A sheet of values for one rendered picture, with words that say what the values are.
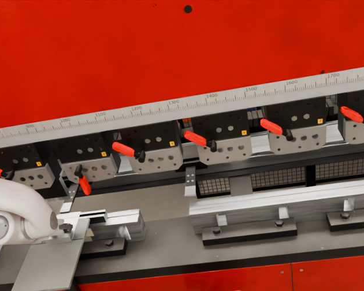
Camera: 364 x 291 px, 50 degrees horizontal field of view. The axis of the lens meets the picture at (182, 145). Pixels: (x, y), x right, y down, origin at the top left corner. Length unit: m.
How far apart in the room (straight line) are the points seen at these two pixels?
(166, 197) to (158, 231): 1.44
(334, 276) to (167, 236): 0.55
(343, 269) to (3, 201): 1.00
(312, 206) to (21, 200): 0.85
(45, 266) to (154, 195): 1.69
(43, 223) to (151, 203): 1.84
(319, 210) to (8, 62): 0.99
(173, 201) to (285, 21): 2.02
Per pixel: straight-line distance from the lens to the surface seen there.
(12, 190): 1.02
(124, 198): 2.95
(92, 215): 1.39
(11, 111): 1.14
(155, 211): 2.77
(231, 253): 1.28
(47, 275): 1.27
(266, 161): 1.49
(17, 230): 1.07
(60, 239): 1.33
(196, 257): 1.30
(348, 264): 1.36
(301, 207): 1.31
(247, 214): 1.30
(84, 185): 1.18
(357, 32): 1.01
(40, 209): 1.03
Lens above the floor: 1.88
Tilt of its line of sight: 35 degrees down
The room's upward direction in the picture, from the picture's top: 14 degrees counter-clockwise
